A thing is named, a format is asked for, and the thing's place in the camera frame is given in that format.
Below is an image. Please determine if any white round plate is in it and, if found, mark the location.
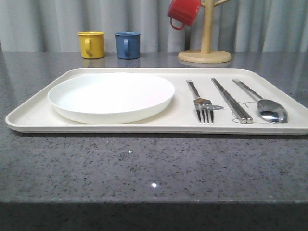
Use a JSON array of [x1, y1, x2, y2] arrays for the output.
[[48, 72, 175, 124]]

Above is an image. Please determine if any wooden mug tree stand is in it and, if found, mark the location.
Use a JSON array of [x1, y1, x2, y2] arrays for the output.
[[178, 0, 231, 64]]

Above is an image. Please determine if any steel utensil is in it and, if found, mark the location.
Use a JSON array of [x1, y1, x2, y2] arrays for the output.
[[233, 79, 289, 124]]

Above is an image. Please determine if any cream rabbit serving tray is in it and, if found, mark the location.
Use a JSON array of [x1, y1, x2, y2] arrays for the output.
[[6, 68, 308, 135]]

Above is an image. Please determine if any yellow enamel mug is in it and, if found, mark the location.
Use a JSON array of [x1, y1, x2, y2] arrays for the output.
[[77, 31, 105, 59]]

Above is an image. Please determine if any red enamel mug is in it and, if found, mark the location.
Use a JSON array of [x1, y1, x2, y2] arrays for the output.
[[167, 0, 202, 30]]

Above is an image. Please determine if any steel chopstick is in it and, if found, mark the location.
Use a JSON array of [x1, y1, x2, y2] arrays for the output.
[[212, 78, 254, 124], [211, 78, 248, 124]]

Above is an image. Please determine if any steel fork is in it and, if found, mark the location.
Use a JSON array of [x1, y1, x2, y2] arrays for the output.
[[186, 80, 214, 124]]

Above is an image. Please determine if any blue enamel mug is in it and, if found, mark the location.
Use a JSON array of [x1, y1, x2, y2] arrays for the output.
[[115, 31, 141, 59]]

